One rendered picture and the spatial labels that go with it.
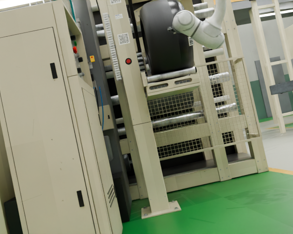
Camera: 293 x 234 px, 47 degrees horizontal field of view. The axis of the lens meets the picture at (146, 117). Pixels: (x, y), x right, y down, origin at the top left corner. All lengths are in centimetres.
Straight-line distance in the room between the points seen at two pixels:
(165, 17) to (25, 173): 128
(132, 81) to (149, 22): 41
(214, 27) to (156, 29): 51
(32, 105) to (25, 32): 35
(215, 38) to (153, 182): 106
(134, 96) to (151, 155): 42
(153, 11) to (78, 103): 94
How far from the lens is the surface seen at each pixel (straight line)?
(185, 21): 179
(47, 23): 173
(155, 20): 226
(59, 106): 164
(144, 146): 233
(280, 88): 150
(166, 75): 229
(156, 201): 238
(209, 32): 184
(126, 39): 241
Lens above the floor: 59
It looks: 2 degrees up
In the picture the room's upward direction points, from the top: 12 degrees counter-clockwise
